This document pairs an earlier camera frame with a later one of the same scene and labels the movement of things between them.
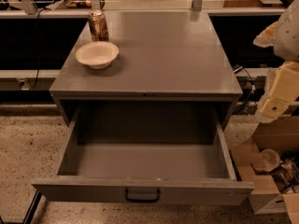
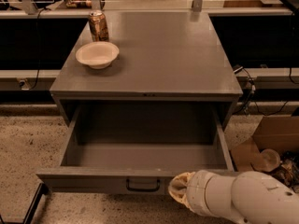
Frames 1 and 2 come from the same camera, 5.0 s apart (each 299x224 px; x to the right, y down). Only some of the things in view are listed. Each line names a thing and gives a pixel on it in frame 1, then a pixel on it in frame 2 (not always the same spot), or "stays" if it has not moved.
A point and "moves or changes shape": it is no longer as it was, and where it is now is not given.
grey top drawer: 145,156 moves or changes shape
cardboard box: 267,198 stays
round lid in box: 268,160 stays
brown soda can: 98,26 stays
